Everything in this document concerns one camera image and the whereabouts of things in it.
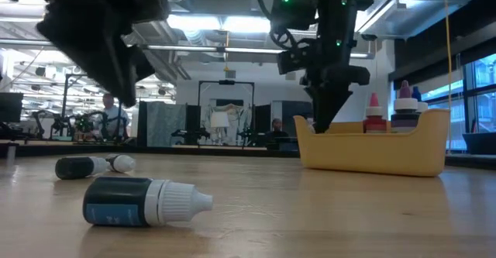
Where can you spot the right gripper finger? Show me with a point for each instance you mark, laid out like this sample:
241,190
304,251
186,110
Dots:
327,107

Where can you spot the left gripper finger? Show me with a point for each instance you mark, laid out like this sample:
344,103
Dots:
143,64
116,72

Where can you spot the large red food coloring bottle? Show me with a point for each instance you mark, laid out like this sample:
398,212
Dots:
374,123

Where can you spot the large purple food coloring bottle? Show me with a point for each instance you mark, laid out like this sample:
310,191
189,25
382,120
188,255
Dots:
405,105

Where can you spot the large blue food coloring bottle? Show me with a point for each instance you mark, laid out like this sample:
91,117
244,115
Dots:
416,93

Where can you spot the small dark blue-label bottle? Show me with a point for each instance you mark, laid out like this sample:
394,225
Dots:
116,200

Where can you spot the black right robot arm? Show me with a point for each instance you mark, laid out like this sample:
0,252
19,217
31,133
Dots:
337,18

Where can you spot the long ceiling light strip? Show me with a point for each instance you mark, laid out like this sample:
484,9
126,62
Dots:
182,48

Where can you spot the person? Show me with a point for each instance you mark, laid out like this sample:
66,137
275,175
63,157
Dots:
112,118
276,125

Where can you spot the grey-green partition panel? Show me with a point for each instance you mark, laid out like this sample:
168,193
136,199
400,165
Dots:
164,124

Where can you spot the yellow plastic bin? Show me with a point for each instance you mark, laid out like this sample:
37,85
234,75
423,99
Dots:
368,157

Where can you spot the white table lamp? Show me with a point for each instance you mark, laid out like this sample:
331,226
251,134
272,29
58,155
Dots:
219,119

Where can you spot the black monitor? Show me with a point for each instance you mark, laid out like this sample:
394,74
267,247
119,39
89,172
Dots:
11,107

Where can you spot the dark container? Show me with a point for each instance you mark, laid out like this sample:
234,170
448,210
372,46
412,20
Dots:
480,143

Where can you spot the black rig frame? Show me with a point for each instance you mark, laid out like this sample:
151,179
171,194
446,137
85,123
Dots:
226,82
75,76

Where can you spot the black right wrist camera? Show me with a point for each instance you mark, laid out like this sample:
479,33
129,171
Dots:
292,60

